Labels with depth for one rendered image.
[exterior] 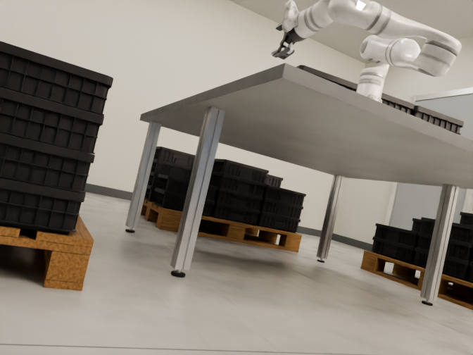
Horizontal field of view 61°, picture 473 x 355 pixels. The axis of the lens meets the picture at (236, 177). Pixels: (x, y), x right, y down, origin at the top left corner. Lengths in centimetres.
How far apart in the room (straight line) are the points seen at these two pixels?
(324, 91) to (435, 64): 32
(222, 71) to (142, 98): 111
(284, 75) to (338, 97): 18
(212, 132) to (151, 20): 379
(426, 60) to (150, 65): 416
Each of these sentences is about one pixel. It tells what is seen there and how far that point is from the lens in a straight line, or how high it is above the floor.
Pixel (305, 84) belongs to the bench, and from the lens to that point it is 107.
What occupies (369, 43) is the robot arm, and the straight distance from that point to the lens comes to 163.
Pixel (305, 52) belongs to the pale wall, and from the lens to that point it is 613.
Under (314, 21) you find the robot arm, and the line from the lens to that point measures 122.
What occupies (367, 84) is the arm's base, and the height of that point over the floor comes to 85.
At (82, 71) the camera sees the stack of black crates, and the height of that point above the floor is 58.
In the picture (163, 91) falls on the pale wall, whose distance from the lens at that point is 510.
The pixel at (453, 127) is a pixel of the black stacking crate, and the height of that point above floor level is 89.
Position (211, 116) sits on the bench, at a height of 62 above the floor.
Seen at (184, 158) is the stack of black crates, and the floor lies 54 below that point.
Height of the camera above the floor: 35
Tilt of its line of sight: 2 degrees up
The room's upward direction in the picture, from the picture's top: 13 degrees clockwise
